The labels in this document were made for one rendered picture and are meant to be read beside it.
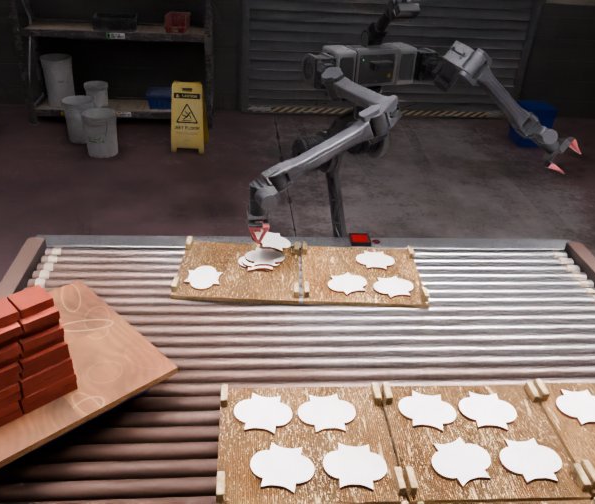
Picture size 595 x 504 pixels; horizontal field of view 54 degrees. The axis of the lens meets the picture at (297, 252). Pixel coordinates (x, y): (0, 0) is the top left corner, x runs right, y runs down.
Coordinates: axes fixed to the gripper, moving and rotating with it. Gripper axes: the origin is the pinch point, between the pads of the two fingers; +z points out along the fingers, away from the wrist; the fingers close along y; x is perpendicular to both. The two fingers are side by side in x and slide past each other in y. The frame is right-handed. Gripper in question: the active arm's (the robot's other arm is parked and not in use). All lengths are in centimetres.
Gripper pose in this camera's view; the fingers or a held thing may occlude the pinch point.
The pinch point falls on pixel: (257, 236)
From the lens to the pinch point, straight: 201.3
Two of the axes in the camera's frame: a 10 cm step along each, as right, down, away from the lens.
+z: -0.5, 8.5, 5.2
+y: -1.3, -5.2, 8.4
